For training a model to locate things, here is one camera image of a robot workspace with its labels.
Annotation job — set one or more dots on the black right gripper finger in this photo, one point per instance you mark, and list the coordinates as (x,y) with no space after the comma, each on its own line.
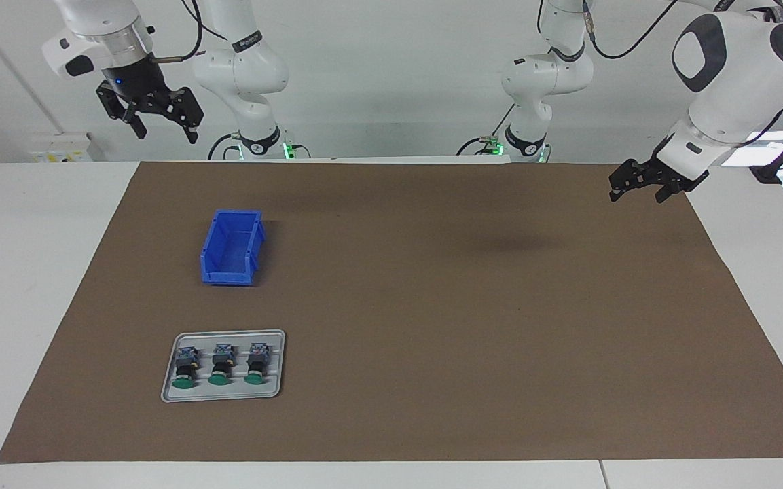
(184,105)
(123,109)

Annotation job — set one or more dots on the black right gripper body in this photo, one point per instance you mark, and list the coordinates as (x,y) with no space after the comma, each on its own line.
(136,81)

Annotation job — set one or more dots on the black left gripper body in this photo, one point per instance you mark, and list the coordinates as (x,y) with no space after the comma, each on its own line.
(666,175)

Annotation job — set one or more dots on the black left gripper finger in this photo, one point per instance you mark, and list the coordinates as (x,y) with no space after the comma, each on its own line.
(629,178)
(666,192)

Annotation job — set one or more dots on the green push button switch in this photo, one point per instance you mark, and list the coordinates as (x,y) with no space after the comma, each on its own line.
(185,370)
(256,363)
(221,367)

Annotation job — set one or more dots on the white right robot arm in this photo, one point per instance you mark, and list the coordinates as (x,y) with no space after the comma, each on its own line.
(242,75)

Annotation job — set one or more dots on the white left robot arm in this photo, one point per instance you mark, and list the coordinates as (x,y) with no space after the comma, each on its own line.
(724,88)

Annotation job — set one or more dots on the white box with yellow labels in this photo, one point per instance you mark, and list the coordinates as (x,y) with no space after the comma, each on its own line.
(65,148)

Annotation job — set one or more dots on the green lit base connector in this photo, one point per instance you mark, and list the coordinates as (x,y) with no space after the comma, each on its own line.
(288,150)
(496,145)

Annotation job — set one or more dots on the blue plastic storage bin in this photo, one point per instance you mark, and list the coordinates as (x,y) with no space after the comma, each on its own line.
(231,275)

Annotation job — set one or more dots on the brown paper table mat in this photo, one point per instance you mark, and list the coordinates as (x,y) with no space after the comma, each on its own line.
(432,373)

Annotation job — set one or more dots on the grey metal tray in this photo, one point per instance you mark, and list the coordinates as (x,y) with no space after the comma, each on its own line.
(270,390)

